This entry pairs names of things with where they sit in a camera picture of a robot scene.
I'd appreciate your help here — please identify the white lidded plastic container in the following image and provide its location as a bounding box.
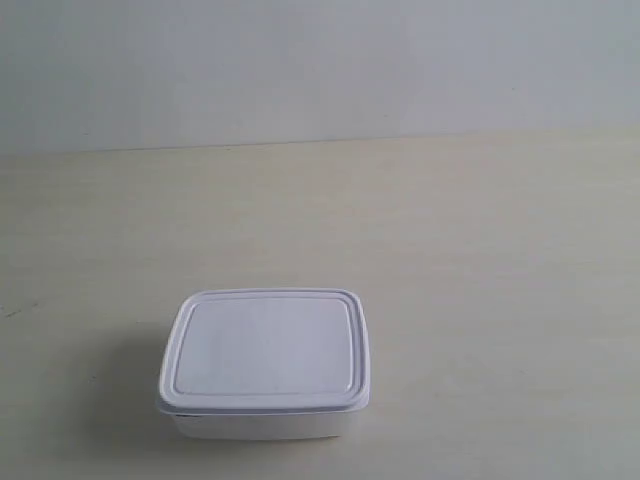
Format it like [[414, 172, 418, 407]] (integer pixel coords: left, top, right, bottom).
[[156, 288, 371, 441]]

